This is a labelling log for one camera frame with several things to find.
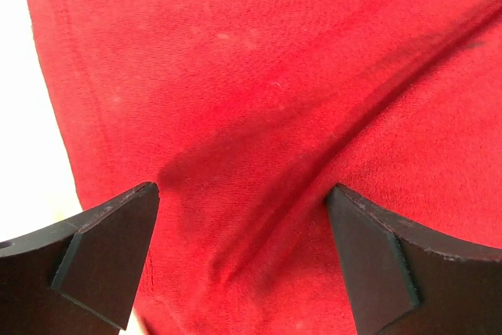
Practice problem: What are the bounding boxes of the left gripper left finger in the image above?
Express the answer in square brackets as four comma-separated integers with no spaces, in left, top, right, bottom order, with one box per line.
[1,182,159,335]

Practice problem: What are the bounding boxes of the red t shirt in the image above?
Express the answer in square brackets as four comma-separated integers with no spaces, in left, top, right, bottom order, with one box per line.
[27,0,501,334]

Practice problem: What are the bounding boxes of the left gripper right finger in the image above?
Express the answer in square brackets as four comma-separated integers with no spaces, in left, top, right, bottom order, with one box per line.
[326,184,501,334]

